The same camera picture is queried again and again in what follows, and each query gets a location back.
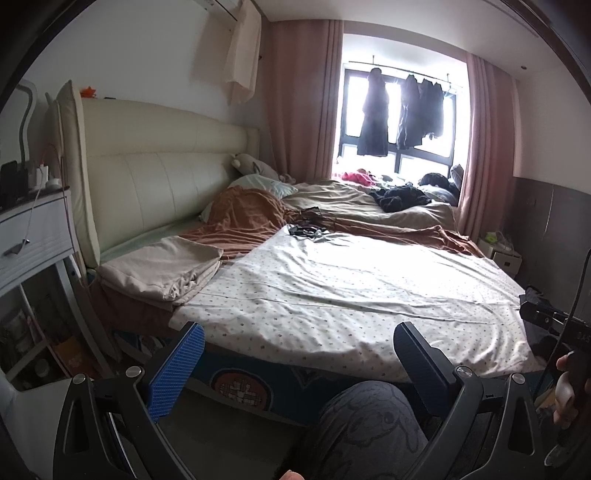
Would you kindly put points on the black device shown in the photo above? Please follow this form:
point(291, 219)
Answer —
point(11, 184)

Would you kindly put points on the brown blanket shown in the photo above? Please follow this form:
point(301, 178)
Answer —
point(249, 217)

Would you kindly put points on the blue printed bed frame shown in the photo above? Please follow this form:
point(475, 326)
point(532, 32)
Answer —
point(240, 383)

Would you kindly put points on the short dark hanging garment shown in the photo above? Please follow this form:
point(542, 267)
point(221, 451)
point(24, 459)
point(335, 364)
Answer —
point(431, 106)

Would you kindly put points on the small orange toy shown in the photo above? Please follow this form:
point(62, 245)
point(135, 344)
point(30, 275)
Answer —
point(88, 92)

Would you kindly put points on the white air conditioner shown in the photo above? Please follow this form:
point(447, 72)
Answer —
point(221, 8)

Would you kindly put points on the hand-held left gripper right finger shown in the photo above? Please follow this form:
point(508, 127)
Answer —
point(420, 369)

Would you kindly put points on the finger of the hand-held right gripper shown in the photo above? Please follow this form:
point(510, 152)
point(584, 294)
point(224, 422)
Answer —
point(540, 309)

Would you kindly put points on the pale pillow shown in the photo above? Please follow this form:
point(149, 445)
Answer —
point(268, 187)

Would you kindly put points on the crumpled black cloth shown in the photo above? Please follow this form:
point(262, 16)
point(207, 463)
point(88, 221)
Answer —
point(397, 198)

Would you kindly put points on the spotted white bed sheet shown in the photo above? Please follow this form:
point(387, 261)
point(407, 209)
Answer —
point(346, 295)

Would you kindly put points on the white nightstand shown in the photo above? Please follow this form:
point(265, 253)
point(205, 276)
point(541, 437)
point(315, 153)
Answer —
point(32, 230)

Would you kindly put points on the beige jacket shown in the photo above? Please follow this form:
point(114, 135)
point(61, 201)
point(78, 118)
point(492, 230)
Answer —
point(157, 272)

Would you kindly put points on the dark framed window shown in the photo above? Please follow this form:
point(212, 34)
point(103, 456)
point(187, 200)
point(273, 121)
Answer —
point(395, 161)

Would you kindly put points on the orange box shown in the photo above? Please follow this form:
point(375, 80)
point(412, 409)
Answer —
point(71, 355)

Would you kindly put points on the white plastic object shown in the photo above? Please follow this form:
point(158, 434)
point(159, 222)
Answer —
point(32, 415)

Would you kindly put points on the pink cloth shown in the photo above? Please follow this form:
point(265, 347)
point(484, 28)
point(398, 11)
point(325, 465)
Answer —
point(358, 177)

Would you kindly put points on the pink curtain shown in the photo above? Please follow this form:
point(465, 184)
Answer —
point(300, 92)
point(489, 138)

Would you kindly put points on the grey plush toy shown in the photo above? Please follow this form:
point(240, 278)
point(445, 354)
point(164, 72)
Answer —
point(251, 164)

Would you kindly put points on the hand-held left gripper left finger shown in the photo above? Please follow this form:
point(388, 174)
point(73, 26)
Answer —
point(178, 369)

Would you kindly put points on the beige duvet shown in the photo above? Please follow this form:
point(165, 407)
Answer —
point(341, 198)

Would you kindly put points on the metal clothes rail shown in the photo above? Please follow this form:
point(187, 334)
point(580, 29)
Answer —
point(392, 68)

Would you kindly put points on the cream padded headboard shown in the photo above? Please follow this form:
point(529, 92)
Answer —
point(152, 170)

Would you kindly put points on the white bedside cabinet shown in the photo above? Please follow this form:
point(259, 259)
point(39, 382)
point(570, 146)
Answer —
point(505, 261)

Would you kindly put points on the person's right hand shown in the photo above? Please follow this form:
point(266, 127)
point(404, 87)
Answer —
point(564, 362)

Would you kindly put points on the dark cushion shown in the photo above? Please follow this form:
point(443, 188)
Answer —
point(436, 182)

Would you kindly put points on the white desk lamp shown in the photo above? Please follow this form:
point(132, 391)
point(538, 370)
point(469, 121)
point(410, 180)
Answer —
point(25, 115)

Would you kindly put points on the white charger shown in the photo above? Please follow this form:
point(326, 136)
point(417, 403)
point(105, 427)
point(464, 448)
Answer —
point(42, 176)

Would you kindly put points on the long dark hanging garment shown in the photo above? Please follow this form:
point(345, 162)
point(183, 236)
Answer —
point(374, 120)

